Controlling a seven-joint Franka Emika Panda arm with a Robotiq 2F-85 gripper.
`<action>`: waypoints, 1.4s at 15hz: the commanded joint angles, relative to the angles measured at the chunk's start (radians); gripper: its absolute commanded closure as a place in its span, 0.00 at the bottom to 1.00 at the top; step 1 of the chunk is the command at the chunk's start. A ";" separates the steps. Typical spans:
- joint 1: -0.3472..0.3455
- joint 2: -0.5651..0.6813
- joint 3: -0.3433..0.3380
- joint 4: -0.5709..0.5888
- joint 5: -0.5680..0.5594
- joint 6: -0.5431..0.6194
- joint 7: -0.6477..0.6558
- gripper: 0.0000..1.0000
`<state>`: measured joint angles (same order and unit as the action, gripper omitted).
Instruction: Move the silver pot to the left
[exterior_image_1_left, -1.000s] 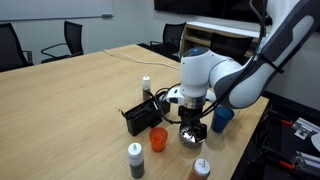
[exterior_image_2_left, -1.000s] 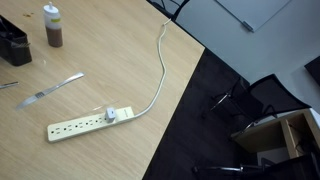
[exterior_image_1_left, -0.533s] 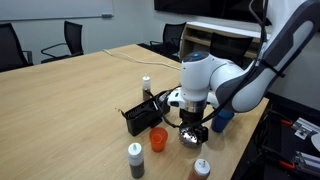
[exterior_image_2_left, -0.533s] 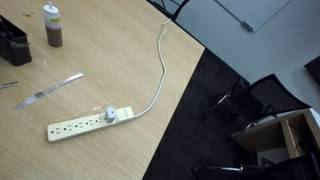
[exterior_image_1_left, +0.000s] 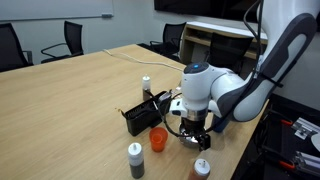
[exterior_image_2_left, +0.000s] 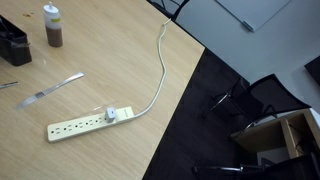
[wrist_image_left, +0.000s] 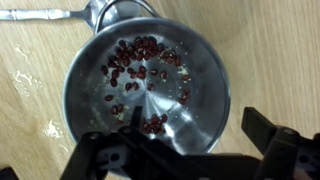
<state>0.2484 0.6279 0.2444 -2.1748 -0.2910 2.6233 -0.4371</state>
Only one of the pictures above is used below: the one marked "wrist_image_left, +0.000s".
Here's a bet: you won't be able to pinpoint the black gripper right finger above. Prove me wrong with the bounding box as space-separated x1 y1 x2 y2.
241 106 320 180

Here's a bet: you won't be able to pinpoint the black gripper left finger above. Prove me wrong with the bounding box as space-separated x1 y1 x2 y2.
60 105 188 180

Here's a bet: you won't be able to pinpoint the small steel bowl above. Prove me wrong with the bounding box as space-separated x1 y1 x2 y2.
61 0 232 178

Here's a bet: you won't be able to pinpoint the red beans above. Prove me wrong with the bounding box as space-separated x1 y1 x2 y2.
100 35 193 135

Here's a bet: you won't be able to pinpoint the silver bamboo-handle spoon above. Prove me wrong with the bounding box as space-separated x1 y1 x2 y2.
0 0 141 31

